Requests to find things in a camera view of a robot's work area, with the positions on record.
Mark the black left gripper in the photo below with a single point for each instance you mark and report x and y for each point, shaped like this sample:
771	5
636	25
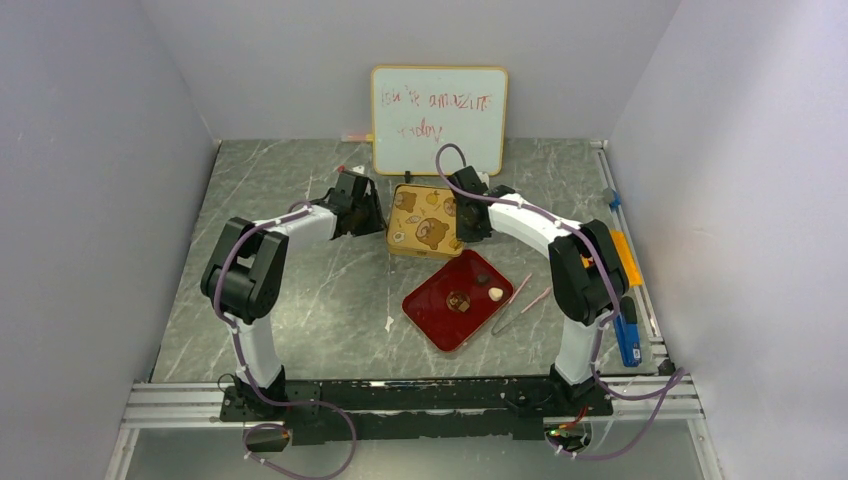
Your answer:
377	222

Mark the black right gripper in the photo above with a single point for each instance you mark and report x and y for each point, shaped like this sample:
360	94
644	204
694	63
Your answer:
468	220

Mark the metal tweezers with pink grips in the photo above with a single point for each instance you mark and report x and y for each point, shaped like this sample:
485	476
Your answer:
513	310

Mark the gold chocolate tin box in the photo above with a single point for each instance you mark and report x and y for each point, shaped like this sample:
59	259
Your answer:
398	243

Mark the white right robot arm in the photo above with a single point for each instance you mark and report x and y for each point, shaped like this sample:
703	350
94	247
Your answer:
589	280

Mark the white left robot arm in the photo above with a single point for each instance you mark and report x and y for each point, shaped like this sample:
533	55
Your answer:
243	277

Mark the beige heart chocolate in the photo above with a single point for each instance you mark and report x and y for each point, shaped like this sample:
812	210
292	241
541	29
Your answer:
495	294

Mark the red rectangular tray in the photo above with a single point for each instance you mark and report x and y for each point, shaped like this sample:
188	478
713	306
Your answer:
449	308

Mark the yellow plastic bin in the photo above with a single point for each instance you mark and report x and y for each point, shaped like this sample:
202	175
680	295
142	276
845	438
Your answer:
627	258

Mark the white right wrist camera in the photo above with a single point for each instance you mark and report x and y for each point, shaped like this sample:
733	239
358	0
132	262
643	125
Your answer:
484	178

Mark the whiteboard with yellow frame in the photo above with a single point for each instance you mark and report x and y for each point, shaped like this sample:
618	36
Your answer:
418	109

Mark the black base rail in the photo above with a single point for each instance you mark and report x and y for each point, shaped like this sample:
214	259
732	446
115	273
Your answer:
319	411

